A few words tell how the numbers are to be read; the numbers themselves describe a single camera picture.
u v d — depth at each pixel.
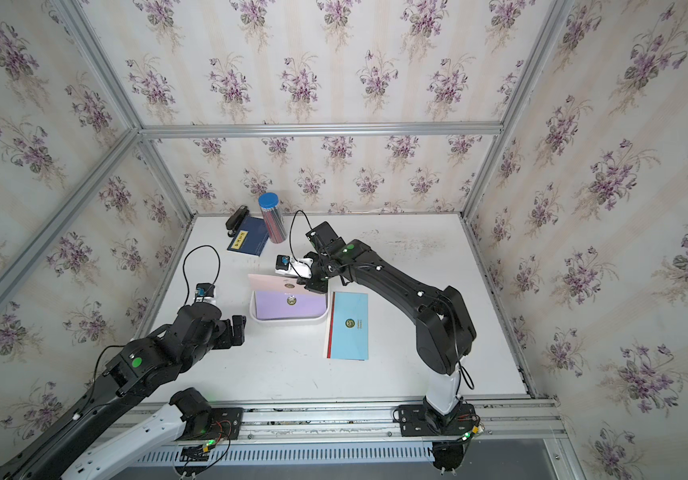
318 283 0.72
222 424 0.72
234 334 0.64
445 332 0.46
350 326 0.90
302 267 0.70
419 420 0.73
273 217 1.01
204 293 0.62
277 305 0.91
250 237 1.11
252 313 0.88
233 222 1.12
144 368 0.45
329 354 0.84
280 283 0.83
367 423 0.75
